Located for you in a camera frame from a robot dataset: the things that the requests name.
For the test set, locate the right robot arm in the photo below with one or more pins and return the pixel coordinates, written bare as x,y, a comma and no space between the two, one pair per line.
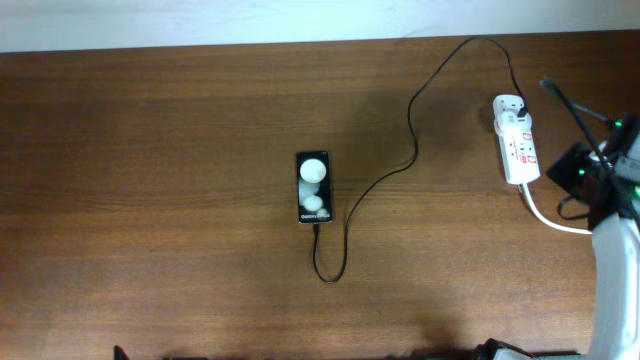
615,241

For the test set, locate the black Galaxy smartphone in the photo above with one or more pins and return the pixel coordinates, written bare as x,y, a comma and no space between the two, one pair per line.
314,185

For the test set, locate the white power strip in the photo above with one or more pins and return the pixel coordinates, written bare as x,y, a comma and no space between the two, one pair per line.
518,153

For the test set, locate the white USB charger adapter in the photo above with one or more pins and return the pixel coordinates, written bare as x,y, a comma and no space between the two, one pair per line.
507,112

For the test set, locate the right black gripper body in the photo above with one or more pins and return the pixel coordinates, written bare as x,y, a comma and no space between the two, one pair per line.
574,165

